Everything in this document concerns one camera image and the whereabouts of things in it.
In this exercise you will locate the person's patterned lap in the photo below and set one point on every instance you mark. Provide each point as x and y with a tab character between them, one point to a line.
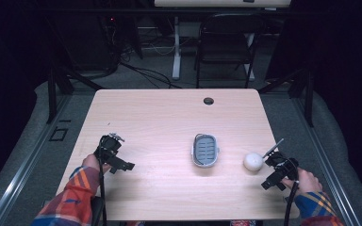
243	223

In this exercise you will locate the white round ball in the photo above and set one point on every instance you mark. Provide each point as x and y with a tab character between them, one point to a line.
253	162

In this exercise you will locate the aluminium floor rail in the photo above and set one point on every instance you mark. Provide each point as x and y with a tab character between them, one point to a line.
326	169
22	175

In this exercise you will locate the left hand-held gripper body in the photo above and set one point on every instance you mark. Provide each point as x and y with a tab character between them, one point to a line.
113	158

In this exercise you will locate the black folding chair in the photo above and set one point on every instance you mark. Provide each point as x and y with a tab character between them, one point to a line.
224	47

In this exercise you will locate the grey slotted basket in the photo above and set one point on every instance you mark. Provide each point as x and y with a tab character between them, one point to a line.
205	150

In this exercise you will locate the person's right hand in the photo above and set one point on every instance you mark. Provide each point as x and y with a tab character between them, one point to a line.
306	182

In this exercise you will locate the white desk top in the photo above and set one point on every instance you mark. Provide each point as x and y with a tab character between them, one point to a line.
220	3

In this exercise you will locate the white desk leg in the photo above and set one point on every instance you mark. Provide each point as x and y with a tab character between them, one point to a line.
176	53
250	62

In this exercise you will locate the person's left hand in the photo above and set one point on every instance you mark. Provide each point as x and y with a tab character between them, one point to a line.
91	162

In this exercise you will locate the black metal stand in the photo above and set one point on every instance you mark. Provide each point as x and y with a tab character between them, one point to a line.
304	91
59	84

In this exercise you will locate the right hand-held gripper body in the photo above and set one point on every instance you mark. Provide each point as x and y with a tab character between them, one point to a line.
279	171

